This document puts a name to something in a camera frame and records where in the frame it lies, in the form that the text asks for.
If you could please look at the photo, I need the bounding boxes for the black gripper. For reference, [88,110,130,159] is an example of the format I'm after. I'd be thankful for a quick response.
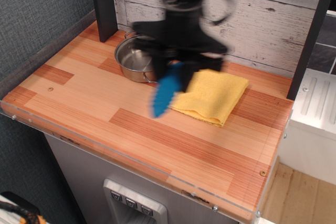
[133,6,228,92]

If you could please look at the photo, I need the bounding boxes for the blue handled fork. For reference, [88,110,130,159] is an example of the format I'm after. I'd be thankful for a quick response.
[152,62,184,118]

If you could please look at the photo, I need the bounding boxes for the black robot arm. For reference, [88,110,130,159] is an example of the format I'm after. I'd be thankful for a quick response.
[132,0,228,91]

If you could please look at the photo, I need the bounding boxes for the stainless steel pot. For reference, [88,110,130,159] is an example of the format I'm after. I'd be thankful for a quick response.
[114,31,157,83]

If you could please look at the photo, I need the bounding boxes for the yellow folded cloth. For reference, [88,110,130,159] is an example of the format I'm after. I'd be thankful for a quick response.
[170,69,249,127]

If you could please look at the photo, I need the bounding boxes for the grey toy fridge cabinet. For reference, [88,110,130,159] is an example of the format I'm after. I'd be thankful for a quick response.
[45,134,237,223]

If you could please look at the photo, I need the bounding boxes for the silver dispenser panel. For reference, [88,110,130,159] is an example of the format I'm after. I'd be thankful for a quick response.
[103,179,168,223]

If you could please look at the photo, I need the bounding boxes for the white toy sink unit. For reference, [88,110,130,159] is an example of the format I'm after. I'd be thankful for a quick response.
[277,10,336,187]

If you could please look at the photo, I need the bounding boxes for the clear acrylic edge strip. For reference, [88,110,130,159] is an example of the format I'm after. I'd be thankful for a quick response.
[1,96,265,223]

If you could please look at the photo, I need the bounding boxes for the black orange object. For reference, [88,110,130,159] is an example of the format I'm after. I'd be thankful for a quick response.
[1,191,48,223]

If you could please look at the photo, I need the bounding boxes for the dark right frame post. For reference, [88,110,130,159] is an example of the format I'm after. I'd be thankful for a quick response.
[287,0,331,101]

